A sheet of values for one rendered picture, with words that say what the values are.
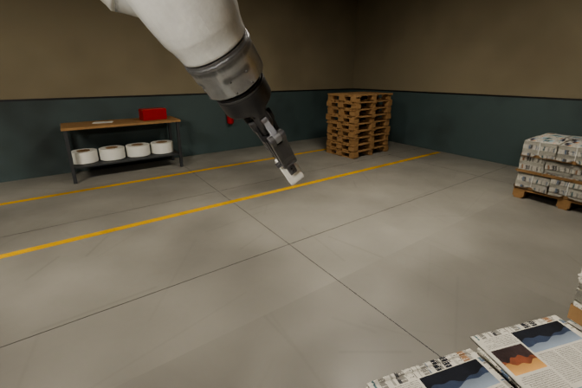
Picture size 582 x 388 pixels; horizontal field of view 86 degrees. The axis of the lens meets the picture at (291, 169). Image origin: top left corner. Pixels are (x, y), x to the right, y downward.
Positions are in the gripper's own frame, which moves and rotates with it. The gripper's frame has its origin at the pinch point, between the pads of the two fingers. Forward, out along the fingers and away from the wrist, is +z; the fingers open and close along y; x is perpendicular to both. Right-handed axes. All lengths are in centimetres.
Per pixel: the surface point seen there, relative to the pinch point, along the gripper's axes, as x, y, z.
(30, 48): -170, -603, 57
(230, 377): -89, -37, 148
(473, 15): 520, -372, 359
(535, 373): 16, 43, 52
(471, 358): 8, 34, 49
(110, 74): -107, -597, 150
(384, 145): 260, -372, 519
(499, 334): 18, 34, 57
